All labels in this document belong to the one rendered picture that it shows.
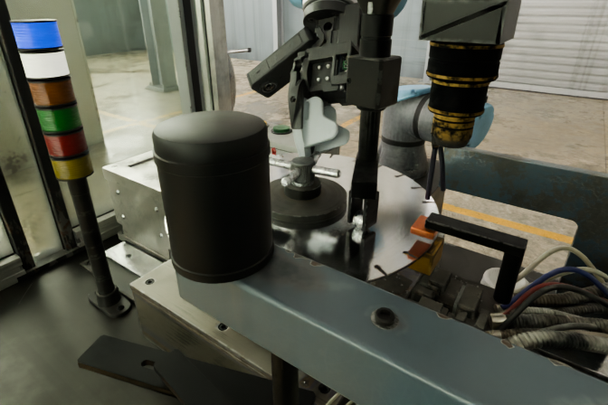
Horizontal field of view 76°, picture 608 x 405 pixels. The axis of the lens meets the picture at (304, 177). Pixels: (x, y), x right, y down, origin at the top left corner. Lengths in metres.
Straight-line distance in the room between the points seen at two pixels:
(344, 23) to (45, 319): 0.60
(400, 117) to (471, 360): 0.86
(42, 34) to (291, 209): 0.34
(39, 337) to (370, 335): 0.57
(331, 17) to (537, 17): 5.79
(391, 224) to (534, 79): 5.94
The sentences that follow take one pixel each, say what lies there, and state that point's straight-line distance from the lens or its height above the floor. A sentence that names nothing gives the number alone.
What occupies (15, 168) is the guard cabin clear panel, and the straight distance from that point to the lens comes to 0.78.
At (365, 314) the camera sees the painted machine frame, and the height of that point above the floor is 1.05.
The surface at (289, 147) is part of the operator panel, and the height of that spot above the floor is 0.89.
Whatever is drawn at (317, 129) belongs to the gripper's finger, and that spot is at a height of 1.03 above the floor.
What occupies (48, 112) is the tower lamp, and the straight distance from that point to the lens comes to 0.55.
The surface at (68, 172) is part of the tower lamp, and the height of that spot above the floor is 0.98.
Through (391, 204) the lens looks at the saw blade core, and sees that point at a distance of 0.49.
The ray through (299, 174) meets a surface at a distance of 0.45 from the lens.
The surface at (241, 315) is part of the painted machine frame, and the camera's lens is 0.23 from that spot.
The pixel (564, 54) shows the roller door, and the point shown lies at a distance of 6.27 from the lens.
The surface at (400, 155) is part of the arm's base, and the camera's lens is 1.04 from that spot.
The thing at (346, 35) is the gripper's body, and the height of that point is 1.14.
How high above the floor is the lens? 1.18
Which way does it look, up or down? 25 degrees down
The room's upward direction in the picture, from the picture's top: straight up
